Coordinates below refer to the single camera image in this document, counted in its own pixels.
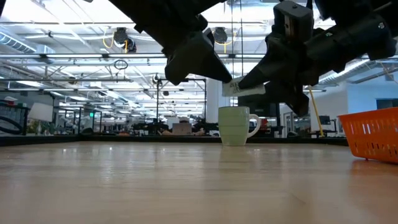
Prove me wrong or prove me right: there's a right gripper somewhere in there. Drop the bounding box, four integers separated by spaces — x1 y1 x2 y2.
238 14 397 118

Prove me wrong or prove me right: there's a green ceramic mug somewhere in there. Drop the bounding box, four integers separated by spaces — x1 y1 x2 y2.
218 106 262 147

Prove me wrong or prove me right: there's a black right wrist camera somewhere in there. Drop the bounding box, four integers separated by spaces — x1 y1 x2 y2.
272 0 315 44

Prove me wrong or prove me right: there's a black background rig frame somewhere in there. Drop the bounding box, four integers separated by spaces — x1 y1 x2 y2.
155 77 208 135

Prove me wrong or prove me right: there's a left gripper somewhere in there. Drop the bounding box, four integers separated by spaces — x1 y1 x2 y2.
108 0 233 86

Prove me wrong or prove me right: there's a grey laptop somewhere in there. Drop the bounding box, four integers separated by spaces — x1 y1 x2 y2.
172 123 193 136

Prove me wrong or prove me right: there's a yellow pole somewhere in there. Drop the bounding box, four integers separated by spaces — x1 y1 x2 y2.
309 86 325 138

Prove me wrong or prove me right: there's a person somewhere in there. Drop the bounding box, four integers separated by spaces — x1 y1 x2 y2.
160 116 206 137

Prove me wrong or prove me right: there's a black monitor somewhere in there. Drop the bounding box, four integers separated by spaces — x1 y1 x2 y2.
318 115 338 135

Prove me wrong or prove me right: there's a green stevia sweetener packet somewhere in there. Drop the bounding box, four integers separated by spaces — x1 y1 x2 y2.
221 77 267 98

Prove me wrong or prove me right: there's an orange plastic mesh basket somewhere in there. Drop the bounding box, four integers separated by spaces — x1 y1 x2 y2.
338 106 398 165

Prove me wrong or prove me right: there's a black ceiling cable reel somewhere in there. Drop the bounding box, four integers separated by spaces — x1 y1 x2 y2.
213 27 229 45
113 27 137 54

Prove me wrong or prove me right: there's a white building column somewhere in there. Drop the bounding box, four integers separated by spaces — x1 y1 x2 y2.
206 77 231 124

